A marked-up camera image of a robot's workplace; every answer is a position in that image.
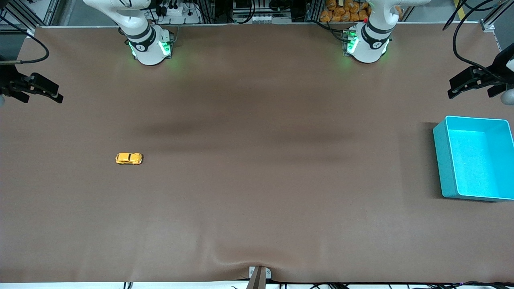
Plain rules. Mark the small metal table bracket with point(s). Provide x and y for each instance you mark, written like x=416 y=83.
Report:
x=251 y=273

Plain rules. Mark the teal plastic storage box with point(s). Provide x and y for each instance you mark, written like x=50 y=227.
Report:
x=474 y=160

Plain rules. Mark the pile of orange packets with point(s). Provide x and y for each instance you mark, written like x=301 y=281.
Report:
x=345 y=12

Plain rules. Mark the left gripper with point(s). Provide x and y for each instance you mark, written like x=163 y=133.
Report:
x=499 y=68

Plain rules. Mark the white power strip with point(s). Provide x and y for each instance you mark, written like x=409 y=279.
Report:
x=176 y=12

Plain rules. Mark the brown camera post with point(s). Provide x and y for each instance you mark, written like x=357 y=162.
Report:
x=257 y=281

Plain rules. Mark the yellow beetle toy car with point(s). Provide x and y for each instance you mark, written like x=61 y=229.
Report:
x=128 y=158

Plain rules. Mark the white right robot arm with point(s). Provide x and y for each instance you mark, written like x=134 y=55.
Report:
x=146 y=44

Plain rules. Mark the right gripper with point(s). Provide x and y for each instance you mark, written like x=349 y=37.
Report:
x=5 y=81

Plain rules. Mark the aluminium frame profile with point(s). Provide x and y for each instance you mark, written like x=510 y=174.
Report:
x=54 y=10
x=488 y=25

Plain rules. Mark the grey electronics unit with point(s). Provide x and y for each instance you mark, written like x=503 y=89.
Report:
x=261 y=16

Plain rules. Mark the brown table mat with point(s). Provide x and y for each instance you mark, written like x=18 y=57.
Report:
x=257 y=160

